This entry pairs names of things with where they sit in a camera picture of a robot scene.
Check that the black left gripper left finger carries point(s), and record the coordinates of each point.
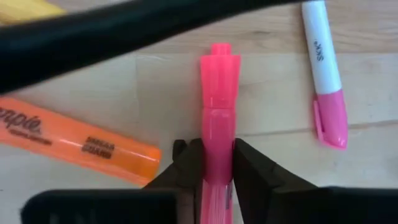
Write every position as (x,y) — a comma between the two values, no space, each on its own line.
(186,174)

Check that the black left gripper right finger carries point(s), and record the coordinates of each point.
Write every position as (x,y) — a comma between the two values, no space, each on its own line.
(252,186)

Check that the pink highlighter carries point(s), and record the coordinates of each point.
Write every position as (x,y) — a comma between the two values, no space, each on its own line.
(219,109)

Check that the orange highlighter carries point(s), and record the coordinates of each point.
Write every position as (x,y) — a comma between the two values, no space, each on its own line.
(77,140)

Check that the pink cap white marker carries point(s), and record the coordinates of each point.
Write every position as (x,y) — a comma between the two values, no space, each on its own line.
(323,68)

